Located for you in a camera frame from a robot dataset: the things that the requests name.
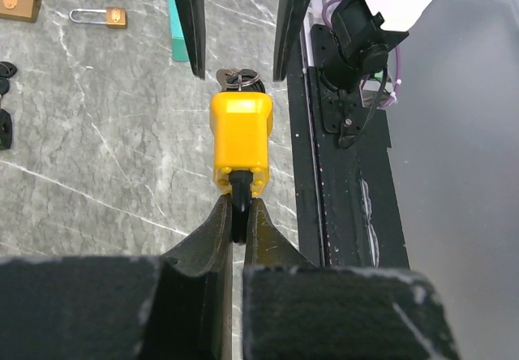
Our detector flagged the teal rectangular box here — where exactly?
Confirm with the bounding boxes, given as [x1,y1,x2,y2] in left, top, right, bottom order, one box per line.
[168,0,189,62]

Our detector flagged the silver keys of yellow padlock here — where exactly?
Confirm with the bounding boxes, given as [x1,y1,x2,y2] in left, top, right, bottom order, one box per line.
[216,68,260,92]

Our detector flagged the black keys of orange padlock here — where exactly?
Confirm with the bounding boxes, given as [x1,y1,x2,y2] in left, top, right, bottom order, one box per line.
[0,60,19,151]

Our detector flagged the small brass padlock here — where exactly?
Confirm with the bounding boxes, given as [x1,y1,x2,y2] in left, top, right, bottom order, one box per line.
[68,7,128,29]

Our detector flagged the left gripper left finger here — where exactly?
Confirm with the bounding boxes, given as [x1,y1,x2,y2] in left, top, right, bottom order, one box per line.
[1,195,232,359]

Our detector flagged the yellow black padlock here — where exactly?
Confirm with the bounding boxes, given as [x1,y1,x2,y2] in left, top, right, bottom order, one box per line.
[209,84,273,244]

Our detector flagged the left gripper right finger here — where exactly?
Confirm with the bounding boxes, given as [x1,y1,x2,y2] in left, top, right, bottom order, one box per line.
[242,199,460,359]

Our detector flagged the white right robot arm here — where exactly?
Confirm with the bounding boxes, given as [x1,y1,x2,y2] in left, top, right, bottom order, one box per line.
[175,0,433,83]

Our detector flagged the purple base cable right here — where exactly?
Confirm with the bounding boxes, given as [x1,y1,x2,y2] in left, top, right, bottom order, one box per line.
[322,0,405,109]

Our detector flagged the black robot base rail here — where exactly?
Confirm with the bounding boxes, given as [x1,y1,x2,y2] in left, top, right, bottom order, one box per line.
[287,24,409,268]

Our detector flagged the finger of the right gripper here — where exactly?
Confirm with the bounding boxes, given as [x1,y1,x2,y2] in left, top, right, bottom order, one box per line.
[273,0,311,81]
[175,0,206,79]

